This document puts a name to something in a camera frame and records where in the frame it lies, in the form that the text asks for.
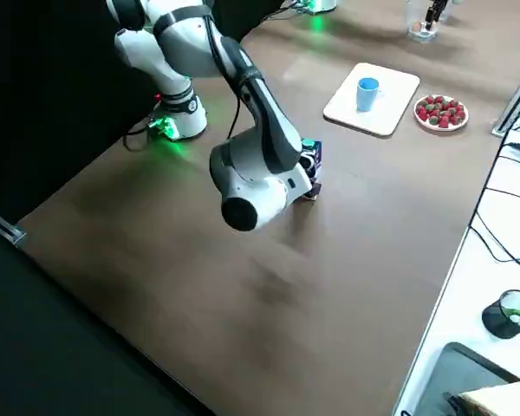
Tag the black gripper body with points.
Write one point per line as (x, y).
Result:
(307, 164)

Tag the blue white milk carton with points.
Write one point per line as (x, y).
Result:
(317, 158)

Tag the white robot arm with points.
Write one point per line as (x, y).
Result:
(320, 5)
(186, 47)

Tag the clear plastic egg box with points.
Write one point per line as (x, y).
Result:
(418, 32)

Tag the white rectangular tray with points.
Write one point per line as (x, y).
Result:
(372, 121)

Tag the blue plastic cup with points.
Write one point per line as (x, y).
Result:
(367, 95)

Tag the grey flat tray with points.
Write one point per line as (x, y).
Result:
(468, 377)

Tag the white plate of strawberries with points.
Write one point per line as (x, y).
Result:
(441, 113)

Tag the cardboard box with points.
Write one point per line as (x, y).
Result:
(502, 398)

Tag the aluminium frame post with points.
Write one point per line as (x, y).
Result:
(513, 104)

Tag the aluminium frame profile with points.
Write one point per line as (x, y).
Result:
(6, 225)

